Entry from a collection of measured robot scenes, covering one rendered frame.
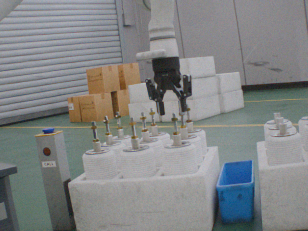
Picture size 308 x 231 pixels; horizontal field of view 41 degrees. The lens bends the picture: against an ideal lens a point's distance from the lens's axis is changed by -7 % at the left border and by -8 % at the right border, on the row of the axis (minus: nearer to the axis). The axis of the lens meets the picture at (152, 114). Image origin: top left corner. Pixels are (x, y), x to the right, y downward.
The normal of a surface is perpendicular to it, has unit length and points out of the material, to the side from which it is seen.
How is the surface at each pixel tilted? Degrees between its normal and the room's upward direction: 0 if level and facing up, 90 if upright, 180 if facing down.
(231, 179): 88
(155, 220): 90
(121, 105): 90
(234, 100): 90
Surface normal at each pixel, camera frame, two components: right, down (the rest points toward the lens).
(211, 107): 0.76, -0.04
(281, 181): -0.22, 0.12
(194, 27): -0.69, 0.16
